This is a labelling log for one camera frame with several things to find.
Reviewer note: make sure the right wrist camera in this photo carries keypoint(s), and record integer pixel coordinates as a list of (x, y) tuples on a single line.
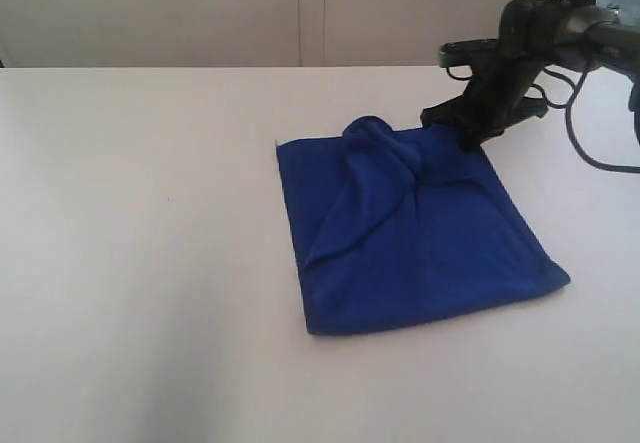
[(474, 54)]

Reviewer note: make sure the blue towel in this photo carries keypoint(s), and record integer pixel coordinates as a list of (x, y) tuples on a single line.
[(397, 228)]

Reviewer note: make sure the beige wall panel board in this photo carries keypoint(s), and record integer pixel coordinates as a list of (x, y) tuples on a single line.
[(247, 33)]

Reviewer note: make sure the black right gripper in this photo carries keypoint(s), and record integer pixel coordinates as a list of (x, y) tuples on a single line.
[(493, 101)]

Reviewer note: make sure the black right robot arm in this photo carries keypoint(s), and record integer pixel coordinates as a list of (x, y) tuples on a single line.
[(533, 34)]

